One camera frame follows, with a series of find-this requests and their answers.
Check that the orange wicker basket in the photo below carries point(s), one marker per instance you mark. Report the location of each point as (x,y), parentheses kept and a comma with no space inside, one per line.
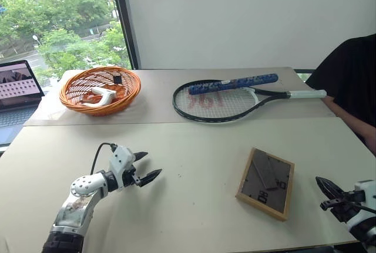
(76,104)

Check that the orange shiny wrapper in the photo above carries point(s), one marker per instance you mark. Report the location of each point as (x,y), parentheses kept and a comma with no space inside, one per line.
(89,97)

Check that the black window frame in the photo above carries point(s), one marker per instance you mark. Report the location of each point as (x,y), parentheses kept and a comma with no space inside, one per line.
(124,21)

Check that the blue patterned cylindrical tube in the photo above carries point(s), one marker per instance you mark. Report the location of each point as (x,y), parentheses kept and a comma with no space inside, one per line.
(235,83)

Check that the small black cube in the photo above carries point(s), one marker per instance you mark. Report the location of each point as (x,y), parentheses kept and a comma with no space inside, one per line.
(117,79)

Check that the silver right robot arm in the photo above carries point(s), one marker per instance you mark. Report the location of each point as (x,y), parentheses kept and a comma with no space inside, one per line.
(362,225)

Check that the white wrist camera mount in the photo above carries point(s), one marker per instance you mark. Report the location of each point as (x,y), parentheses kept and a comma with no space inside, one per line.
(121,159)
(368,190)

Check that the person in black shirt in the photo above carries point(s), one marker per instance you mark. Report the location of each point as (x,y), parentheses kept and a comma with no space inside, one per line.
(349,71)

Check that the wooden framed square clock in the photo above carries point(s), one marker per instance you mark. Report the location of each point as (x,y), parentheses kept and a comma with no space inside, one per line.
(265,184)

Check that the laptop computer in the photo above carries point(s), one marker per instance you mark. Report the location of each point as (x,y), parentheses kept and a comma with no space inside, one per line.
(16,88)

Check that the white plastic bracket part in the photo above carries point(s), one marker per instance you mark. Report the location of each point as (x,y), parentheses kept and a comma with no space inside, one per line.
(104,96)

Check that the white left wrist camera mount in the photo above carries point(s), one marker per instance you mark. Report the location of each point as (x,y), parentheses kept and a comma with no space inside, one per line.
(121,159)

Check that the green trees outside window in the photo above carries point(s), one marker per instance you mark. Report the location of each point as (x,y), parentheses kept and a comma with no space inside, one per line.
(58,15)

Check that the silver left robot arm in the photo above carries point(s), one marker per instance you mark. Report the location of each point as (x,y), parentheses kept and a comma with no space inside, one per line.
(79,190)

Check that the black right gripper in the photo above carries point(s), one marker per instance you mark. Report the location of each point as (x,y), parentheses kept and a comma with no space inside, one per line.
(345,206)

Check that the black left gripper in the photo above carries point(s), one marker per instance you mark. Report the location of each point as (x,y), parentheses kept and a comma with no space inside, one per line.
(130,175)

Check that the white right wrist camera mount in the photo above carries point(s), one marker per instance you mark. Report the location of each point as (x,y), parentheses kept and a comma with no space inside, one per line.
(368,190)

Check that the bare person forearm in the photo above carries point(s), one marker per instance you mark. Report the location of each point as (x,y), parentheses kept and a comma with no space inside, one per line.
(349,118)

